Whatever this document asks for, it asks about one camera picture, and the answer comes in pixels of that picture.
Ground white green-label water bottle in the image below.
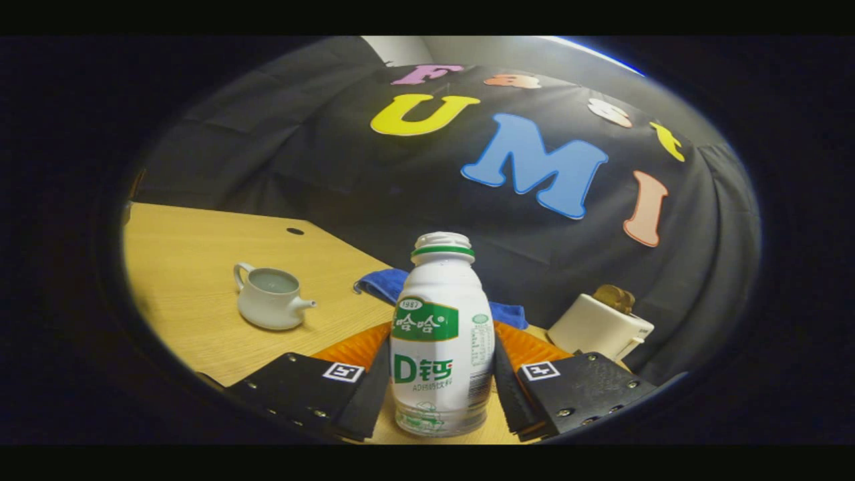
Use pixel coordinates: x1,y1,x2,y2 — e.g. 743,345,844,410
389,232,496,438

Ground white ceramic teacup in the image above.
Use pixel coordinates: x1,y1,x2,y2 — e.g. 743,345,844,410
233,262,317,331

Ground white toaster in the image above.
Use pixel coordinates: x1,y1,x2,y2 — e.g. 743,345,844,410
546,293,655,361

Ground blue towel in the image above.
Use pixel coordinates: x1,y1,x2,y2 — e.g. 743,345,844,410
353,269,528,329

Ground brown bread slice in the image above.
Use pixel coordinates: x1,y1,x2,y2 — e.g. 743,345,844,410
593,285,635,315

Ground black backdrop cloth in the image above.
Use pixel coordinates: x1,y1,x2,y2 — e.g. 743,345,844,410
134,37,762,388

